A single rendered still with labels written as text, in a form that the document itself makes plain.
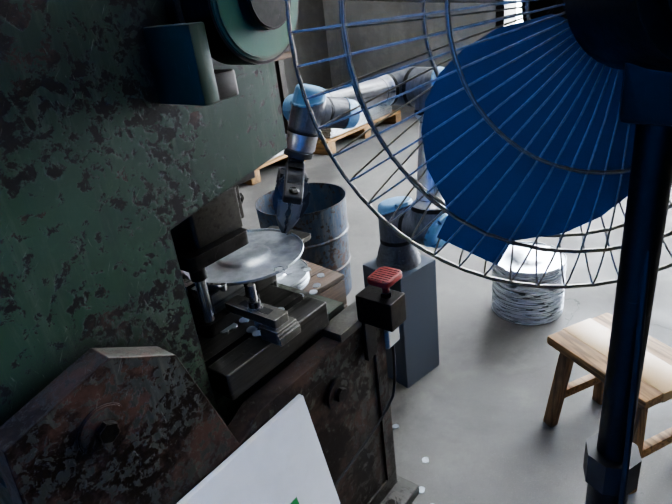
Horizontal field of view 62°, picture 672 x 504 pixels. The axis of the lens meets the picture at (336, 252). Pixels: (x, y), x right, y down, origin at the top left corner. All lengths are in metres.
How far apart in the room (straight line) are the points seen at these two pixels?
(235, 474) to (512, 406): 1.16
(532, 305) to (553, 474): 0.78
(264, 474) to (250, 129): 0.65
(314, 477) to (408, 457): 0.64
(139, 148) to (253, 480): 0.63
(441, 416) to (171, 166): 1.34
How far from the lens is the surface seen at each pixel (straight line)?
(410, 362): 2.03
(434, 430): 1.93
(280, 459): 1.17
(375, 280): 1.19
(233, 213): 1.20
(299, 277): 2.05
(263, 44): 0.90
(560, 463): 1.87
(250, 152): 1.04
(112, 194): 0.88
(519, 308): 2.39
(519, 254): 2.44
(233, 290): 1.24
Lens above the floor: 1.34
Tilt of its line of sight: 25 degrees down
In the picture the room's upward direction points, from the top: 7 degrees counter-clockwise
